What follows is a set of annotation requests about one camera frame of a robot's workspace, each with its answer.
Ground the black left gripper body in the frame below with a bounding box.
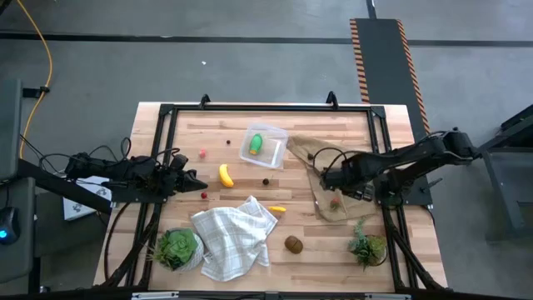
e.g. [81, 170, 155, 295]
[160, 152, 191, 197]

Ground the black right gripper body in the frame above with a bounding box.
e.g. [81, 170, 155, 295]
[319, 162, 376, 203]

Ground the yellow toy banana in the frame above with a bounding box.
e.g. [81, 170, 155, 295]
[218, 163, 235, 188]

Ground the white checked dish towel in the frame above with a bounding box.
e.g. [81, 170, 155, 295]
[190, 194, 279, 283]

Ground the brown toy kiwi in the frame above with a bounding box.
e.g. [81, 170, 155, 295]
[284, 235, 305, 255]

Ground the green toy cucumber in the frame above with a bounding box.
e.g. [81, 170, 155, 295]
[248, 132, 264, 156]

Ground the clear plastic tupperware container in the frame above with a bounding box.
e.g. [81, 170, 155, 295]
[239, 122, 289, 169]

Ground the small grey-green potted plant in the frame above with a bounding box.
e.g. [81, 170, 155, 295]
[346, 215, 388, 272]

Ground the brown burlap cloth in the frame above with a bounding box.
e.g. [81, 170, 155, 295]
[286, 136, 379, 223]

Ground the green succulent in white pot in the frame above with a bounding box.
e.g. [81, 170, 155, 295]
[152, 227, 206, 273]

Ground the white printed booklet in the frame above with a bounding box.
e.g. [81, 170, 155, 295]
[62, 175, 113, 222]

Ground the black diagonal support beam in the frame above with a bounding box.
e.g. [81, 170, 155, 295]
[16, 159, 113, 216]

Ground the black mat with striped edges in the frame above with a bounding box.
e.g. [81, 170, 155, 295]
[349, 17, 437, 143]

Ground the black crossbar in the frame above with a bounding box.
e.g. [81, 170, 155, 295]
[0, 289, 533, 300]

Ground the grey desk pad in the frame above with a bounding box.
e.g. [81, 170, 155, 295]
[0, 177, 38, 284]

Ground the black computer mouse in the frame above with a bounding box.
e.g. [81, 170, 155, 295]
[0, 207, 21, 246]

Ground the grey panel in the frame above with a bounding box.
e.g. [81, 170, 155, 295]
[0, 78, 24, 183]

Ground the dark grey metal cart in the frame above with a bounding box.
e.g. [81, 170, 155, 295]
[478, 103, 533, 258]

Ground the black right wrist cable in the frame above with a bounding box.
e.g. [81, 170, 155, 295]
[311, 146, 360, 176]

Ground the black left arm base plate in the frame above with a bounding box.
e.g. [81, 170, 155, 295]
[102, 181, 172, 205]

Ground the black floor cable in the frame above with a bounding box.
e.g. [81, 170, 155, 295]
[18, 132, 132, 176]

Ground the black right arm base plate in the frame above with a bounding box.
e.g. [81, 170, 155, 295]
[373, 172, 434, 208]

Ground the dark brown hose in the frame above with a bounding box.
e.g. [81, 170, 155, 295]
[103, 202, 131, 280]

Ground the black aluminium table frame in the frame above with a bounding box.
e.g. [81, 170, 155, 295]
[94, 102, 450, 292]

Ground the silver bracket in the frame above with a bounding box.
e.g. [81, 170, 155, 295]
[132, 291, 180, 300]
[364, 292, 413, 300]

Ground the black cable clip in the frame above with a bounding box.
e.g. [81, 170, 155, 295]
[22, 85, 51, 99]

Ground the yellow cable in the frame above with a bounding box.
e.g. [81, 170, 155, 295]
[16, 0, 54, 159]

